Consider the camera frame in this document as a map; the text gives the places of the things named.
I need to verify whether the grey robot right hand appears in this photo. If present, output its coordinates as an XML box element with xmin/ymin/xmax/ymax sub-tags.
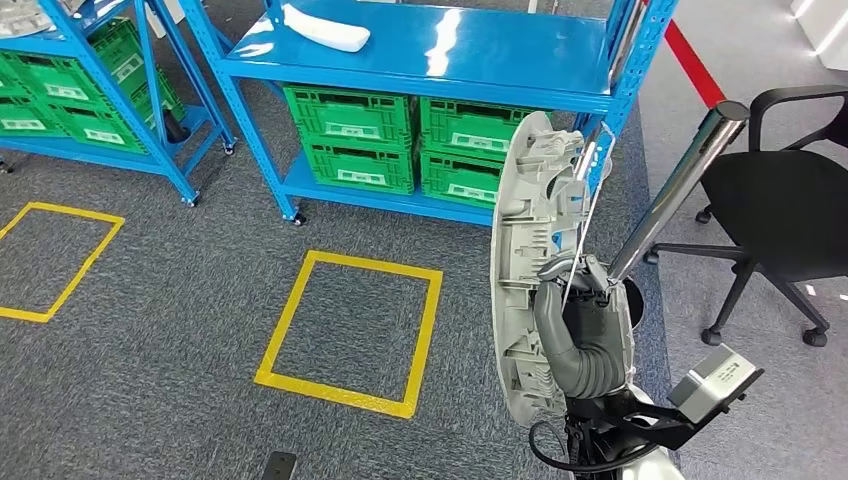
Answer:
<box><xmin>533</xmin><ymin>254</ymin><xmax>629</xmax><ymax>372</ymax></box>

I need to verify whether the grey plastic wheel cover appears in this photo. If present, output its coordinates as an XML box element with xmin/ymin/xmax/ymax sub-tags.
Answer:
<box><xmin>488</xmin><ymin>110</ymin><xmax>637</xmax><ymax>429</ymax></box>

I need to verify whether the blue metal shelf rack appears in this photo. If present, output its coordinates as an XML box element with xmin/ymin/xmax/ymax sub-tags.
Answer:
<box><xmin>175</xmin><ymin>0</ymin><xmax>680</xmax><ymax>228</ymax></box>
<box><xmin>0</xmin><ymin>0</ymin><xmax>238</xmax><ymax>208</ymax></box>

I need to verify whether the white curved plastic part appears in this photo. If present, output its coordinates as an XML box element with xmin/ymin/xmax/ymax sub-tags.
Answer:
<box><xmin>281</xmin><ymin>1</ymin><xmax>372</xmax><ymax>54</ymax></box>

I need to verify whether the grey plastic part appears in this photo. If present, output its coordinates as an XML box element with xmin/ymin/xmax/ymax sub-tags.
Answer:
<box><xmin>0</xmin><ymin>0</ymin><xmax>56</xmax><ymax>39</ymax></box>

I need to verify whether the green plastic crate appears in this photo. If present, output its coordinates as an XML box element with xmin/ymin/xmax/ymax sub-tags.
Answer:
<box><xmin>86</xmin><ymin>16</ymin><xmax>164</xmax><ymax>91</ymax></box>
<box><xmin>420</xmin><ymin>150</ymin><xmax>505</xmax><ymax>210</ymax></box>
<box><xmin>420</xmin><ymin>97</ymin><xmax>535</xmax><ymax>162</ymax></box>
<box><xmin>283</xmin><ymin>84</ymin><xmax>415</xmax><ymax>148</ymax></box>
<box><xmin>125</xmin><ymin>69</ymin><xmax>188</xmax><ymax>130</ymax></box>
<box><xmin>301</xmin><ymin>140</ymin><xmax>417</xmax><ymax>196</ymax></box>
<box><xmin>0</xmin><ymin>51</ymin><xmax>111</xmax><ymax>107</ymax></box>
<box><xmin>49</xmin><ymin>99</ymin><xmax>150</xmax><ymax>155</ymax></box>
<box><xmin>0</xmin><ymin>95</ymin><xmax>68</xmax><ymax>138</ymax></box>

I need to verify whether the black office chair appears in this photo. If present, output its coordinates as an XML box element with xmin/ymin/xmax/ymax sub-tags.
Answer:
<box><xmin>642</xmin><ymin>84</ymin><xmax>848</xmax><ymax>349</ymax></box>

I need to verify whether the red barrier belt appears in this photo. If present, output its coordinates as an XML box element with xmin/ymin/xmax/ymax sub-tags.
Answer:
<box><xmin>639</xmin><ymin>0</ymin><xmax>728</xmax><ymax>111</ymax></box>

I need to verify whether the yellow floor tape square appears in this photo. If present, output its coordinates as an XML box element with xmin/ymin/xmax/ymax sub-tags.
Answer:
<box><xmin>0</xmin><ymin>201</ymin><xmax>126</xmax><ymax>325</ymax></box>
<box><xmin>254</xmin><ymin>250</ymin><xmax>444</xmax><ymax>420</ymax></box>

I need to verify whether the black cylinder object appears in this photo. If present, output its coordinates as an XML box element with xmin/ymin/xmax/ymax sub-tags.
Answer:
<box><xmin>162</xmin><ymin>109</ymin><xmax>193</xmax><ymax>145</ymax></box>

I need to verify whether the black cable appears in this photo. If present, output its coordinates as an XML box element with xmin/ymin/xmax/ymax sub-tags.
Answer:
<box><xmin>528</xmin><ymin>420</ymin><xmax>657</xmax><ymax>475</ymax></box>

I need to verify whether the chrome stanchion post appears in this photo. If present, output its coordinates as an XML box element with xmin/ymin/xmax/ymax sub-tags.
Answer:
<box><xmin>572</xmin><ymin>99</ymin><xmax>752</xmax><ymax>329</ymax></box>

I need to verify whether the black stanchion post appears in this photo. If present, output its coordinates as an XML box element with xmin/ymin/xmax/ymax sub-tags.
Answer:
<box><xmin>572</xmin><ymin>0</ymin><xmax>647</xmax><ymax>183</ymax></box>

